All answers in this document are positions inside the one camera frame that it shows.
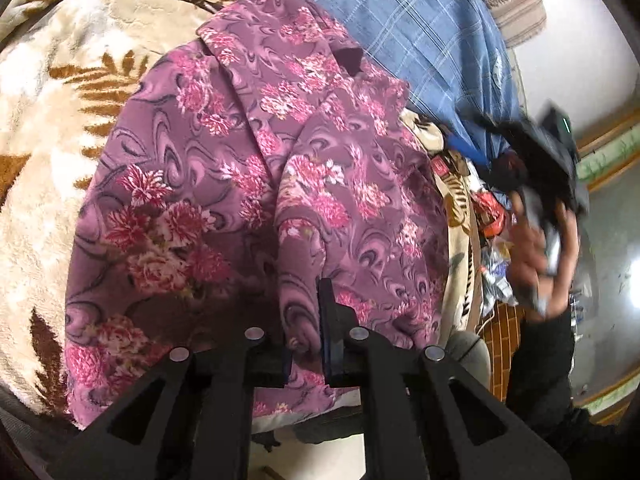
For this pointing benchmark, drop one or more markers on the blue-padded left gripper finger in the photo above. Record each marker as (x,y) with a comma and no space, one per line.
(467,150)

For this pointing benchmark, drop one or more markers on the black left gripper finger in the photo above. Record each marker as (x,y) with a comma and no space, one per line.
(270,365)
(336,320)

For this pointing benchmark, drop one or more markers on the purple floral garment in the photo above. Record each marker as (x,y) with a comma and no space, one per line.
(264,155)

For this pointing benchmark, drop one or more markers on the black sleeved right forearm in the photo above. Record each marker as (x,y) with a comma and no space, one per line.
(539,394)

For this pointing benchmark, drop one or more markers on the person's right hand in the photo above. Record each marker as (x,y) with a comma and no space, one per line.
(529,264)

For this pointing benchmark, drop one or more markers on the wooden framed cabinet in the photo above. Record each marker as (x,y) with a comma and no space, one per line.
(609,151)

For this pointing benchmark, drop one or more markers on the red cloth pile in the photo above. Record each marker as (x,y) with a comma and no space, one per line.
(490,214)

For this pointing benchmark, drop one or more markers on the blue plaid bedsheet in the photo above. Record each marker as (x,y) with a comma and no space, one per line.
(452,54)

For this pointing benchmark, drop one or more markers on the beige leaf-pattern blanket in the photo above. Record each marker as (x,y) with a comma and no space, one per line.
(67,66)

